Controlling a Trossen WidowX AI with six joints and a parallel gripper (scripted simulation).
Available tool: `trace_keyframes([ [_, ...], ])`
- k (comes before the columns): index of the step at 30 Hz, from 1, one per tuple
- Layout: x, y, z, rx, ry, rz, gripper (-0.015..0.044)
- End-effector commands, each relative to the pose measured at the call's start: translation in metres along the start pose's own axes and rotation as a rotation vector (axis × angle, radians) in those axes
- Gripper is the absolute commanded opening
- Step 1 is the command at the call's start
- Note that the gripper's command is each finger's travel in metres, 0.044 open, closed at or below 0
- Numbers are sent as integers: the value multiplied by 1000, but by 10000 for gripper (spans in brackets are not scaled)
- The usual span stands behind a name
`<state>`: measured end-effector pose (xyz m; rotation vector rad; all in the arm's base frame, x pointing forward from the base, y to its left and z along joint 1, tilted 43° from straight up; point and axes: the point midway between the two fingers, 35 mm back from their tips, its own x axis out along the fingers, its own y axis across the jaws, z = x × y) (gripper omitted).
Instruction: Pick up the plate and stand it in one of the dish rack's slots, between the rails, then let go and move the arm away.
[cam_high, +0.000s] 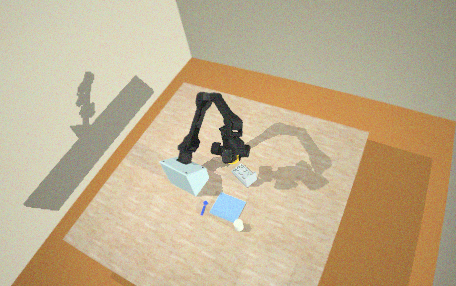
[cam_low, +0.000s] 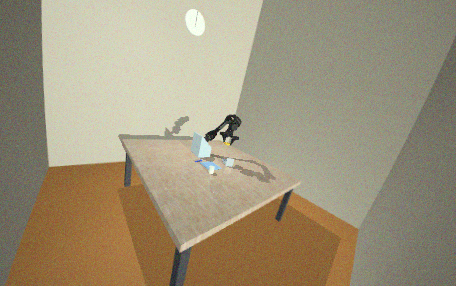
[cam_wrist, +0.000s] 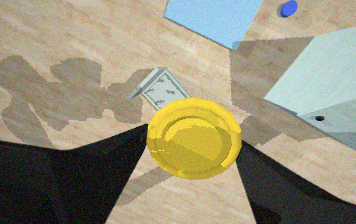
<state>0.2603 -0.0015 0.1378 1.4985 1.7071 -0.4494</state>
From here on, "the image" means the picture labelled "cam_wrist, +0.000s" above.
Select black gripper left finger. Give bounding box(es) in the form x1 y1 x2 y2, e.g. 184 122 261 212
0 124 149 224

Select grey dish rack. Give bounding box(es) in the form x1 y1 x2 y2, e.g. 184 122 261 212
128 67 191 110

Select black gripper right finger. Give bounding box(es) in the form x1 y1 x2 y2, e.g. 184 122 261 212
235 140 356 224

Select yellow plate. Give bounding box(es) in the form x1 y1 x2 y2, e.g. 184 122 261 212
146 97 242 180

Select light blue flat mat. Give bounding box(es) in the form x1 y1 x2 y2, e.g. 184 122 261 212
164 0 264 51

